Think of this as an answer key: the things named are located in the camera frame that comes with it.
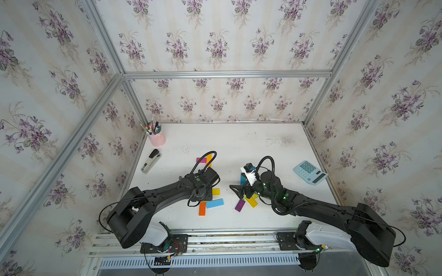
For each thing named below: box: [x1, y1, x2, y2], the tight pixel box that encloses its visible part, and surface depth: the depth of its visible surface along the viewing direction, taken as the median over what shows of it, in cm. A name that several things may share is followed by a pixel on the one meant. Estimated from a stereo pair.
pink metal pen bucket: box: [147, 127, 167, 148], surface depth 103 cm
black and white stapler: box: [141, 148, 162, 175], surface depth 98 cm
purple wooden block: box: [234, 198, 246, 213], surface depth 85 cm
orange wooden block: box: [198, 201, 207, 217], surface depth 84 cm
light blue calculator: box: [292, 160, 329, 186], surface depth 95 cm
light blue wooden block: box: [206, 198, 224, 209], surface depth 88 cm
